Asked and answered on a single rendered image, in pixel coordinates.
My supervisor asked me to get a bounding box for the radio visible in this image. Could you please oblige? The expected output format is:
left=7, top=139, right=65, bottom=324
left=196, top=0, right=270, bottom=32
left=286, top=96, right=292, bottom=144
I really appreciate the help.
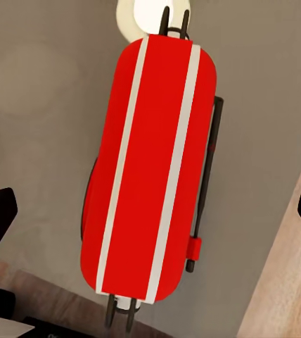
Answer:
left=80, top=6, right=224, bottom=332

